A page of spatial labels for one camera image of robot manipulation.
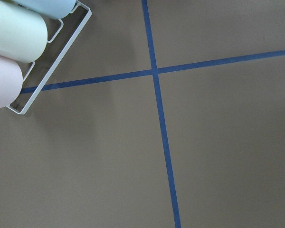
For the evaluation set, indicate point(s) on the pale blue cup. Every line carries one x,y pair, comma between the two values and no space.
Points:
54,9

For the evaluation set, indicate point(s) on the pale pink cup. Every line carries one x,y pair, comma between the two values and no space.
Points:
11,81

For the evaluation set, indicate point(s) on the pale green cup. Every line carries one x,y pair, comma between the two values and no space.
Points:
23,33

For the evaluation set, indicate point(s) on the white wire cup rack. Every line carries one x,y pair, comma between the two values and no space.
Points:
61,36

